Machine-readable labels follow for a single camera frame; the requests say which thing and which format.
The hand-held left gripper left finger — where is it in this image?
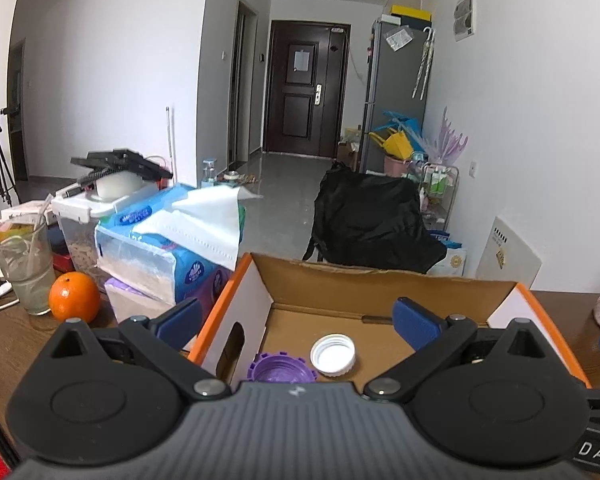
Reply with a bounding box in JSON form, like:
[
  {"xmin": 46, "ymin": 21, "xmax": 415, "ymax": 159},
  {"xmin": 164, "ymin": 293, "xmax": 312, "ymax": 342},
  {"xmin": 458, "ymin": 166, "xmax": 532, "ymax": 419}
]
[{"xmin": 50, "ymin": 297, "xmax": 233, "ymax": 402}]

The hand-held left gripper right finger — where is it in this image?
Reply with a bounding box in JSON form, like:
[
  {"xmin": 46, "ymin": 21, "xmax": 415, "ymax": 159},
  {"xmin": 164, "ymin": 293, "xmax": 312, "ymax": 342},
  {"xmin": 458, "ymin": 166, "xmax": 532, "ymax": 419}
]
[{"xmin": 362, "ymin": 296, "xmax": 554, "ymax": 403}]

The cardboard box with orange edges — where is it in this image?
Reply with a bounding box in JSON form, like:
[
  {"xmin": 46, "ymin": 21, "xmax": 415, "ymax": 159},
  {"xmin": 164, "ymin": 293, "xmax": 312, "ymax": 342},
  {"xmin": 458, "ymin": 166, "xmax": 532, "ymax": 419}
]
[{"xmin": 187, "ymin": 252, "xmax": 592, "ymax": 397}]

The white round lid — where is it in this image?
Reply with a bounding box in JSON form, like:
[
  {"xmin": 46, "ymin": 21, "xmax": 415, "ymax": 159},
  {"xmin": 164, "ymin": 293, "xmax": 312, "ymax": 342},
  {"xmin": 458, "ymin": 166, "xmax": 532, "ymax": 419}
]
[{"xmin": 309, "ymin": 333, "xmax": 357, "ymax": 379}]

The purple ridged lid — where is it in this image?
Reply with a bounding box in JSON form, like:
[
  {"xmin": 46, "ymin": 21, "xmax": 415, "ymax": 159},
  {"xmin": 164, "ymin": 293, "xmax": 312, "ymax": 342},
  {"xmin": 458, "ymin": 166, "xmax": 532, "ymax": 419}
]
[{"xmin": 250, "ymin": 350, "xmax": 319, "ymax": 385}]

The purple tissue pack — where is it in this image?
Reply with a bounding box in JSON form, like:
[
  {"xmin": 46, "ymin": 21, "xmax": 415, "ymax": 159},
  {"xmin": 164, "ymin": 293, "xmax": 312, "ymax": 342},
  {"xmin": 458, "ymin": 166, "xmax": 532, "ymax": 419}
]
[{"xmin": 103, "ymin": 277, "xmax": 182, "ymax": 324}]

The blue tissue pack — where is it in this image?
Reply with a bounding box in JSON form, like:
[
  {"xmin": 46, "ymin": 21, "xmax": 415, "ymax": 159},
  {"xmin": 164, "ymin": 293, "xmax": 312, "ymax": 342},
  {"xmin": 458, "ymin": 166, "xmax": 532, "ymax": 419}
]
[{"xmin": 93, "ymin": 183, "xmax": 264, "ymax": 306}]

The white patterned bag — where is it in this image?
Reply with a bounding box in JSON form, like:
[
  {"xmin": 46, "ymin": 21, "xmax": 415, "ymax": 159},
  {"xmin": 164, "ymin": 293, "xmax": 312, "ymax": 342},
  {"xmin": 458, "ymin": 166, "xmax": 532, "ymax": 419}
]
[{"xmin": 429, "ymin": 229, "xmax": 467, "ymax": 277}]

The orange fruit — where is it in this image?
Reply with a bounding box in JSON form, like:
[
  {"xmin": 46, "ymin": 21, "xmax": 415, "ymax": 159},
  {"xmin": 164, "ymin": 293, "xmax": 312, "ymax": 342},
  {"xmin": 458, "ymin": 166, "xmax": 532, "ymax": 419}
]
[{"xmin": 48, "ymin": 270, "xmax": 103, "ymax": 324}]

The black backpack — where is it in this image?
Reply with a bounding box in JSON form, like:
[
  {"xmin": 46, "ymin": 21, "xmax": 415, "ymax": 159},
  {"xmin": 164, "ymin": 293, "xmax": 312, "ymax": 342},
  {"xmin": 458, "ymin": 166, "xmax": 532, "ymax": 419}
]
[{"xmin": 302, "ymin": 160, "xmax": 449, "ymax": 275}]

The white board with yellow label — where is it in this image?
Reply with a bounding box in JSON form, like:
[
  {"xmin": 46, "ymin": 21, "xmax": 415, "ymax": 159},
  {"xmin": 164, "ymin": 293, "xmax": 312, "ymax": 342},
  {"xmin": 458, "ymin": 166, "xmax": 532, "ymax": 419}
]
[{"xmin": 476, "ymin": 215, "xmax": 544, "ymax": 292}]

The clear container with white lid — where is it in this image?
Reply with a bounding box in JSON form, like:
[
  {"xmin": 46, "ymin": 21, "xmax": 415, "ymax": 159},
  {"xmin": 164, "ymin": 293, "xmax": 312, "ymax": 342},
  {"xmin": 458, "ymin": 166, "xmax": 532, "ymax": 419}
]
[{"xmin": 50, "ymin": 179, "xmax": 160, "ymax": 286}]

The metal storage cart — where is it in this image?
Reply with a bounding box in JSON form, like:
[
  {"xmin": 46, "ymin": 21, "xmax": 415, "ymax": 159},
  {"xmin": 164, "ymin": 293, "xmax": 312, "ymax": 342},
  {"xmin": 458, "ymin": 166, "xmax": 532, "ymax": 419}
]
[{"xmin": 418, "ymin": 162, "xmax": 460, "ymax": 231}]

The white bowl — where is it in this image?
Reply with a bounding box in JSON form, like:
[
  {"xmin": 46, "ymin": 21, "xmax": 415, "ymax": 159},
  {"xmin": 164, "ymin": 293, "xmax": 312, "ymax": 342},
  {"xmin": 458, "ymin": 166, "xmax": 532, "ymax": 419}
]
[{"xmin": 94, "ymin": 170, "xmax": 144, "ymax": 201}]

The clear drinking glass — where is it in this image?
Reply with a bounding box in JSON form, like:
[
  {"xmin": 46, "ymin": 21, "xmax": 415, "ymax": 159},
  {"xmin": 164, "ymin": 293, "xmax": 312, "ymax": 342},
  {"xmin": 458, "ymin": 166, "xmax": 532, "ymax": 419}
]
[{"xmin": 0, "ymin": 220, "xmax": 56, "ymax": 317}]

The pink bucket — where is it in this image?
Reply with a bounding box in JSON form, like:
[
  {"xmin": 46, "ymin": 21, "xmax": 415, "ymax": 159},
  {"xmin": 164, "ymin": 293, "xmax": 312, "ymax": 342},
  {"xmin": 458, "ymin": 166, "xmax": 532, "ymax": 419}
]
[{"xmin": 383, "ymin": 153, "xmax": 412, "ymax": 177}]

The black folding device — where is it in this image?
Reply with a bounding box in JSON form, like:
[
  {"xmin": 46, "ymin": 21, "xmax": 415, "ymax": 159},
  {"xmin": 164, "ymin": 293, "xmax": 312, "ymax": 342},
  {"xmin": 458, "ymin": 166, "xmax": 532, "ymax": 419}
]
[{"xmin": 69, "ymin": 148, "xmax": 175, "ymax": 184}]

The small brown cardboard box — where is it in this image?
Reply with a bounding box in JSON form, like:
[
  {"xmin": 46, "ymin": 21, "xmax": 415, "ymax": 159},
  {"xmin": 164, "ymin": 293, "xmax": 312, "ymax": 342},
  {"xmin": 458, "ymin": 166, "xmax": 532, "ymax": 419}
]
[{"xmin": 337, "ymin": 139, "xmax": 361, "ymax": 171}]

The purple feather decoration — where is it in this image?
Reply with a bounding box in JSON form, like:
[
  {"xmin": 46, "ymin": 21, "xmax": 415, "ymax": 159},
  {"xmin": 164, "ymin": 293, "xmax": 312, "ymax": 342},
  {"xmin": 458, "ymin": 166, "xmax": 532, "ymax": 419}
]
[{"xmin": 422, "ymin": 105, "xmax": 469, "ymax": 164}]

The pink and white box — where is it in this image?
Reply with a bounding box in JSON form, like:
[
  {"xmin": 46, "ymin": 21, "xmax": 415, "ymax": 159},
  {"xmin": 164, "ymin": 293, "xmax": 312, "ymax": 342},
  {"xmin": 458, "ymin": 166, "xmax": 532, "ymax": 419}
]
[{"xmin": 0, "ymin": 198, "xmax": 56, "ymax": 226}]

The yellow paper sheet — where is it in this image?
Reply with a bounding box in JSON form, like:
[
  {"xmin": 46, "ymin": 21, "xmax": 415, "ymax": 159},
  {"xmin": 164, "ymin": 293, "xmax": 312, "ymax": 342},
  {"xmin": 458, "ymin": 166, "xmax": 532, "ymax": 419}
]
[{"xmin": 0, "ymin": 224, "xmax": 36, "ymax": 246}]

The grey refrigerator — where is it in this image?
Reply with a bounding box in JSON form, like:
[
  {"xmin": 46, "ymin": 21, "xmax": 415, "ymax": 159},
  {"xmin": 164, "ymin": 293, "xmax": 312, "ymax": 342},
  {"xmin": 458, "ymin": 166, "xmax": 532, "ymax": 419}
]
[{"xmin": 358, "ymin": 17, "xmax": 434, "ymax": 176}]

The dark brown door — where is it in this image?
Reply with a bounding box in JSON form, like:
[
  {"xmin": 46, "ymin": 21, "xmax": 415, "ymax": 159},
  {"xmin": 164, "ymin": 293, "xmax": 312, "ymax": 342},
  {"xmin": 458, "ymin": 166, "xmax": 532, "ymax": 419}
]
[{"xmin": 262, "ymin": 19, "xmax": 352, "ymax": 160}]

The clear folded umbrella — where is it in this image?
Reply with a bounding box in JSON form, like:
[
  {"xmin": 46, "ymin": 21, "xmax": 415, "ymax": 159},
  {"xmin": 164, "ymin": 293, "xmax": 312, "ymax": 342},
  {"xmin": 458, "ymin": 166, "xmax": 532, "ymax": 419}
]
[{"xmin": 410, "ymin": 27, "xmax": 436, "ymax": 100}]

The clear plastic bag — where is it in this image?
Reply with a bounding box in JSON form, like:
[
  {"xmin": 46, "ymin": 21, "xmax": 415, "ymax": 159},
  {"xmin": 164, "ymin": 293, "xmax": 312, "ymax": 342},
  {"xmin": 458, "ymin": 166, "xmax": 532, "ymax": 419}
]
[{"xmin": 383, "ymin": 27, "xmax": 414, "ymax": 52}]

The yellow flat box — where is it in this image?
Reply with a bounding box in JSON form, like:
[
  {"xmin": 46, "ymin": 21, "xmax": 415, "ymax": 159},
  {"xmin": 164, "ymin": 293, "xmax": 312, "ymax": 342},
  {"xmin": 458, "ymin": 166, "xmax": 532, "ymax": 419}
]
[{"xmin": 389, "ymin": 4, "xmax": 433, "ymax": 24}]

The white mop handle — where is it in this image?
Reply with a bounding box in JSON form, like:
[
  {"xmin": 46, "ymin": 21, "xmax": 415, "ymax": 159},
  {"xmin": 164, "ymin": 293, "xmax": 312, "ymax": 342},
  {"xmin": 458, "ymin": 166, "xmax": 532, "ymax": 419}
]
[{"xmin": 165, "ymin": 105, "xmax": 177, "ymax": 187}]

